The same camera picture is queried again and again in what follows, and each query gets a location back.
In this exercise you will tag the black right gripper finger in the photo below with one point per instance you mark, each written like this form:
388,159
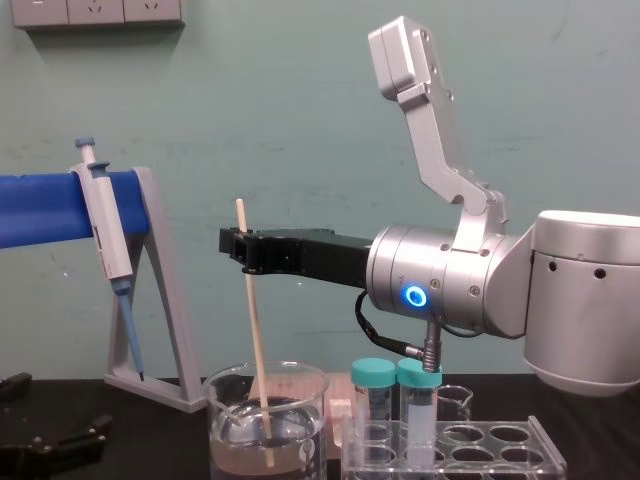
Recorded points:
229,242
272,252

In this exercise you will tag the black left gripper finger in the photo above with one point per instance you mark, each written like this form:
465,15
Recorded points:
55,445
14,386

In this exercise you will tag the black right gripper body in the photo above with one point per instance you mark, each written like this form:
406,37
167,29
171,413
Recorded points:
335,260

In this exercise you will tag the pale wooden stick thermometer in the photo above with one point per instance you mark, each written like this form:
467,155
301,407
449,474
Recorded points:
259,345

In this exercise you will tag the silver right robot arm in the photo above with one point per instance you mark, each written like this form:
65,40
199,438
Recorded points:
575,280

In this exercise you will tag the teal capped empty clear tube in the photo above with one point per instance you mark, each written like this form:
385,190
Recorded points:
373,371

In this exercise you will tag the teal capped tube white content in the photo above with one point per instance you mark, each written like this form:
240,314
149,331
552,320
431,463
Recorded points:
419,420

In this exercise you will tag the small empty glass beaker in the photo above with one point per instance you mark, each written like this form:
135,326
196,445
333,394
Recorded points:
456,402

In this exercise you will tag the large glass beaker with liquid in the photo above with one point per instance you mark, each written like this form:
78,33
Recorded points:
265,445

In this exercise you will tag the clear acrylic test tube rack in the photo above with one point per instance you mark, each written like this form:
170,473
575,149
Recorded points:
500,450

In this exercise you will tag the white and blue pipette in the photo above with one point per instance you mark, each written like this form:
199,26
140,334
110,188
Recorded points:
107,225

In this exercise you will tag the grey and blue pipette stand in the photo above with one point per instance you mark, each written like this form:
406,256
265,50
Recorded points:
35,210

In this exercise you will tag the white wall socket strip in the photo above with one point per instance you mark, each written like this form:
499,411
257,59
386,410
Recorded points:
95,11

